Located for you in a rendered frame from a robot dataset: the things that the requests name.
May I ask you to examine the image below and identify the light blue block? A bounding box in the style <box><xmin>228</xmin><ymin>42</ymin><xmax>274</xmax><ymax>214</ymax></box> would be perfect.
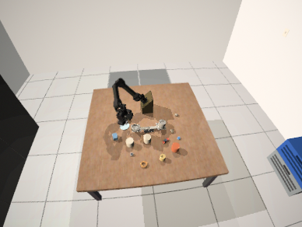
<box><xmin>112</xmin><ymin>133</ymin><xmax>118</xmax><ymax>140</ymax></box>

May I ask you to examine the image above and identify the white round dish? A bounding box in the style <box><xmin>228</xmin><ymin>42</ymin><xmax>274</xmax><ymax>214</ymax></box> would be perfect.
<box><xmin>119</xmin><ymin>123</ymin><xmax>129</xmax><ymax>130</ymax></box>

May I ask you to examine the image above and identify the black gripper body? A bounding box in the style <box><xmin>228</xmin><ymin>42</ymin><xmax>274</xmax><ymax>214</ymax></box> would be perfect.
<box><xmin>118</xmin><ymin>109</ymin><xmax>132</xmax><ymax>126</ymax></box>

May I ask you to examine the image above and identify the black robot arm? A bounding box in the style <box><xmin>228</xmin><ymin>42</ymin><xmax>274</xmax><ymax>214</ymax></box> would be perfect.
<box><xmin>112</xmin><ymin>79</ymin><xmax>148</xmax><ymax>120</ymax></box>

